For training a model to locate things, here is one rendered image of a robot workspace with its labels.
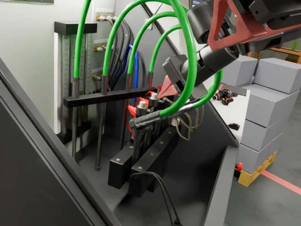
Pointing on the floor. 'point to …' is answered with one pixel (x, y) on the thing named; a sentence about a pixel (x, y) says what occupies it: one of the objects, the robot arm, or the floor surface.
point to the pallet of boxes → (263, 108)
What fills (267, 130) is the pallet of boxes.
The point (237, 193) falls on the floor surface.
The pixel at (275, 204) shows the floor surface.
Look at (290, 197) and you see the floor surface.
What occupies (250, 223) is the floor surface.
